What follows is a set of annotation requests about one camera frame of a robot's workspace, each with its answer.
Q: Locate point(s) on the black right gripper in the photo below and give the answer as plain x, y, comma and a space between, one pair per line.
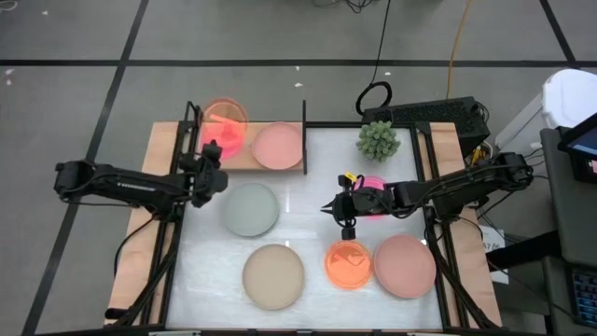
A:
361, 203

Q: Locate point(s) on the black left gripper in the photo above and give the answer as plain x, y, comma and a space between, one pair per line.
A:
205, 179

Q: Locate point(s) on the grey-green plate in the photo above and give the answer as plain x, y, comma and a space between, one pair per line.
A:
251, 209

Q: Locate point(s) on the large pink translucent divided plate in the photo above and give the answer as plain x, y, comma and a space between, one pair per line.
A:
228, 135

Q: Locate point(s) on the small pink translucent plate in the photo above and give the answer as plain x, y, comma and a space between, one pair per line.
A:
373, 183

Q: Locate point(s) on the orange translucent divided plate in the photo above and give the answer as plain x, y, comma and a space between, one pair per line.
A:
348, 264

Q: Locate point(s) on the salmon pink plate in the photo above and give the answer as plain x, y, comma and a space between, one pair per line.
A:
405, 266
277, 145

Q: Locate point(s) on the beige plate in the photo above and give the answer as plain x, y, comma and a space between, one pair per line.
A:
273, 276

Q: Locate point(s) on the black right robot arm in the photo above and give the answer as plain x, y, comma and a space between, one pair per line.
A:
457, 186

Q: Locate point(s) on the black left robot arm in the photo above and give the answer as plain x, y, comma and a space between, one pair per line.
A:
130, 184

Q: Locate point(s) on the yellow tape tag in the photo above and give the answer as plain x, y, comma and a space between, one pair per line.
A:
350, 177

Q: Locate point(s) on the black dish rack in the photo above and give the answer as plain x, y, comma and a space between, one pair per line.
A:
304, 149

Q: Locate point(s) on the green plant in white pot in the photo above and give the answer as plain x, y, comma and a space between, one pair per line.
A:
379, 140

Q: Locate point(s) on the plywood table base board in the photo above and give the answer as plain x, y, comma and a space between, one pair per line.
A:
140, 280

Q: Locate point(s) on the black mesh computer case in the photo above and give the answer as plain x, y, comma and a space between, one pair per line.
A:
429, 112

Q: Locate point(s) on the white paper sheet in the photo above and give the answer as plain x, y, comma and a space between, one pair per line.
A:
487, 235

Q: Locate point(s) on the grey desk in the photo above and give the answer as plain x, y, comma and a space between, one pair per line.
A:
573, 210

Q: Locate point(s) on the black tablet screen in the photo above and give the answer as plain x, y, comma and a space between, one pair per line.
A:
585, 144

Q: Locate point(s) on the white lidded bin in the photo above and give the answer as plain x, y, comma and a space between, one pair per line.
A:
571, 95

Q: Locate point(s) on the blue keypad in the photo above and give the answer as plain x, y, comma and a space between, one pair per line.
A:
587, 296

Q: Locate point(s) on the black aluminium table frame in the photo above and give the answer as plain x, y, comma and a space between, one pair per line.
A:
359, 125

